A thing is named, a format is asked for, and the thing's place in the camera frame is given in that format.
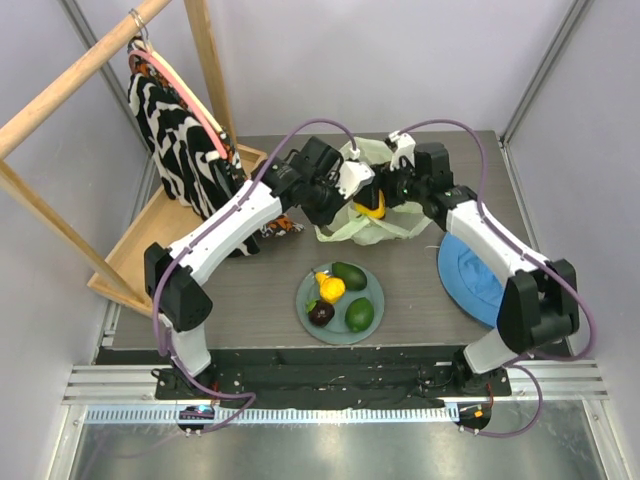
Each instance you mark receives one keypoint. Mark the blue cloth hat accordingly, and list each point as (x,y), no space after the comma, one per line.
(468,281)

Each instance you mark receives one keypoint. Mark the pale green plastic bag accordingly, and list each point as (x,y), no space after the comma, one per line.
(405,221)

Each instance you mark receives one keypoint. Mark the fake dark green avocado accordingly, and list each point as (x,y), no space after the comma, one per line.
(353,277)

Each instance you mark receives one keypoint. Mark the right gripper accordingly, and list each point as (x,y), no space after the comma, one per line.
(393,187)

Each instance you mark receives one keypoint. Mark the fake yellow fruit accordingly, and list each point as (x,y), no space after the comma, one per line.
(378,212)

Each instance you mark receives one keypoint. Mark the fake green fruit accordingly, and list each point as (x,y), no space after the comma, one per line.
(359,315)

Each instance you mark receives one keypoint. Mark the white cable duct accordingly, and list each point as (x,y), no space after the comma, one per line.
(200,414)

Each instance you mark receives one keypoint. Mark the fake yellow pepper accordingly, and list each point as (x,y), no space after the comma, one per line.
(331,288)

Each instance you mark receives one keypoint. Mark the pink clothes hanger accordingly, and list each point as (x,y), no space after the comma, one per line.
(214,137)

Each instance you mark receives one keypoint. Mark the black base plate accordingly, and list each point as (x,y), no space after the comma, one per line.
(322,378)

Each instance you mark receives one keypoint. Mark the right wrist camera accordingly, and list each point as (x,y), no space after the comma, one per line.
(402,146)

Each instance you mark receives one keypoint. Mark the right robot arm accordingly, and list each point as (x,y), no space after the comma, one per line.
(538,305)

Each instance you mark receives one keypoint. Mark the wooden clothes rack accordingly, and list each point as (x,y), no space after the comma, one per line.
(85,161)

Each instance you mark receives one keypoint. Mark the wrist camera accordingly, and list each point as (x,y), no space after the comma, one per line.
(353,176)
(402,146)

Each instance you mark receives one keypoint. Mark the black white patterned garment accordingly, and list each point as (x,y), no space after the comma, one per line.
(191,170)

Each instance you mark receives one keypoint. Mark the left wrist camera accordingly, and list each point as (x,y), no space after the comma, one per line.
(353,176)

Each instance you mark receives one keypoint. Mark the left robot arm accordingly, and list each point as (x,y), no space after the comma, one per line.
(313,179)

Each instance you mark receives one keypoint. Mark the cream clothes hanger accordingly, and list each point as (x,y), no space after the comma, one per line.
(178,83)

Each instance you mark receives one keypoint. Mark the fake dark plum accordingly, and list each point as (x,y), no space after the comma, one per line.
(320,312)

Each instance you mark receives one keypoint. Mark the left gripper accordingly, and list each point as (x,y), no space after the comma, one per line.
(325,218)

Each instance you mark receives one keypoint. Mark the grey-blue round plate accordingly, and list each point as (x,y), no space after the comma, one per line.
(336,331)

